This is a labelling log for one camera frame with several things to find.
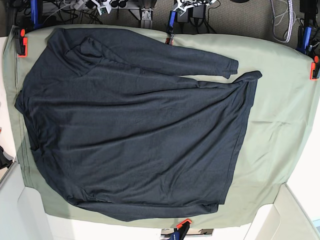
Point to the top centre blue-orange clamp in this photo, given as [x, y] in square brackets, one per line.
[170, 28]

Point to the dark long-sleeve T-shirt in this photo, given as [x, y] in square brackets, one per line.
[118, 124]

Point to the black power adapter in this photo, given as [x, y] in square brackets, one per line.
[194, 12]

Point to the left orange-black clamp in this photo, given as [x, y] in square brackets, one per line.
[21, 42]

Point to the orange-black clamp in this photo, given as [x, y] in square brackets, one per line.
[181, 230]
[315, 69]
[21, 42]

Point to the right orange-black clamp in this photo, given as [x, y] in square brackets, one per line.
[315, 69]

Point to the metal table bracket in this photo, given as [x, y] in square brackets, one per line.
[146, 18]

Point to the white power strip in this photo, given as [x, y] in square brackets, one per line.
[75, 4]

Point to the green table cloth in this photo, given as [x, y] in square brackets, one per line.
[279, 125]

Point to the bottom orange-black clamp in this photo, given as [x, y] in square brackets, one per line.
[181, 230]

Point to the black object left edge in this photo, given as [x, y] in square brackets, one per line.
[4, 161]

